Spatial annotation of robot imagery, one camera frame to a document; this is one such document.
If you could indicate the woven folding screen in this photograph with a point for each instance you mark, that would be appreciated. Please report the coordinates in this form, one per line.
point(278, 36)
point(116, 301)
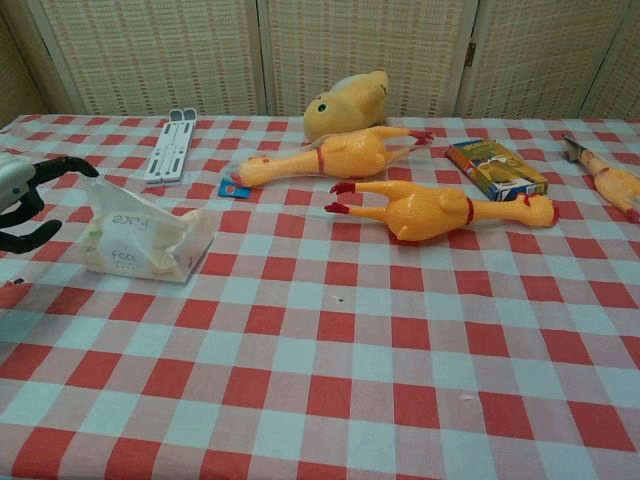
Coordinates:
point(320, 55)

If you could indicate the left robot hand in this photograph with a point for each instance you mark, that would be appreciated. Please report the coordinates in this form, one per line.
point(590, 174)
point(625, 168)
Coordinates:
point(20, 192)

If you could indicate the yellow plush toy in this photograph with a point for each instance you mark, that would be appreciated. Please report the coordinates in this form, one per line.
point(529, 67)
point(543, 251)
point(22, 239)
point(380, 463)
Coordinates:
point(345, 110)

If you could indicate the white tissue pack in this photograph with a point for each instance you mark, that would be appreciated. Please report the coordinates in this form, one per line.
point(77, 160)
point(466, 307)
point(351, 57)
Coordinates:
point(135, 235)

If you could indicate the packaged yellow rubber chicken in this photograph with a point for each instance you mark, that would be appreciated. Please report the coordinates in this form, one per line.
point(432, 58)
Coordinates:
point(345, 155)

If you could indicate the red white checkered tablecloth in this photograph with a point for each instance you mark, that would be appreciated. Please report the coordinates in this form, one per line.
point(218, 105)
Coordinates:
point(320, 350)

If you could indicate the bare yellow rubber chicken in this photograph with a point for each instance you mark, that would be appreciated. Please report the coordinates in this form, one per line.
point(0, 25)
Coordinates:
point(430, 210)

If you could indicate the white folding stand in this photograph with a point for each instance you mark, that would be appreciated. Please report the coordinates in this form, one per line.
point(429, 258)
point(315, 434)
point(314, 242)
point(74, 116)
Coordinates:
point(167, 147)

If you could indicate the rubber chicken with grey tag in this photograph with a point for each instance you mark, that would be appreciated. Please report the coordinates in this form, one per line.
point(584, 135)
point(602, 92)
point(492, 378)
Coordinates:
point(612, 182)

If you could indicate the yellow and blue box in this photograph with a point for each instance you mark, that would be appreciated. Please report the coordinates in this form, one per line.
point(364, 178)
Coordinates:
point(495, 165)

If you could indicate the blue and red label card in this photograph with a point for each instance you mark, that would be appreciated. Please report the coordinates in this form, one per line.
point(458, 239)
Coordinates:
point(233, 189)

